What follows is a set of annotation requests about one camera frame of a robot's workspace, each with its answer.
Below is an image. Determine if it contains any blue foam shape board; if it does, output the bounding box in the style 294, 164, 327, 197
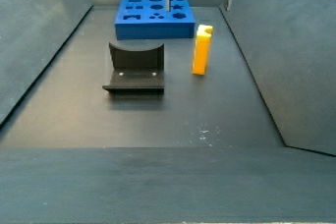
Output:
115, 0, 197, 40

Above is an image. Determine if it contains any black curved holder stand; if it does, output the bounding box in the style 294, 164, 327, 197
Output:
103, 44, 166, 92

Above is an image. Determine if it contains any yellow arch block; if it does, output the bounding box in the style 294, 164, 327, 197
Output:
193, 25, 213, 75

